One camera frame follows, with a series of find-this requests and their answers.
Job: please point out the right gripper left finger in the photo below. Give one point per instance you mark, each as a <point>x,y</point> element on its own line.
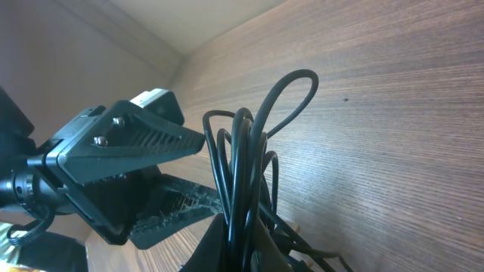
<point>209,256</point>

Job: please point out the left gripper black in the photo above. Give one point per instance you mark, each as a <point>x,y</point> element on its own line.
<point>103,163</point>

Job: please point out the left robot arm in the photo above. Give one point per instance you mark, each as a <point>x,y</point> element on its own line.
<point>23,188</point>

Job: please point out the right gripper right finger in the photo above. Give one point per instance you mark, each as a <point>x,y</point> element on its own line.
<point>266,256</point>

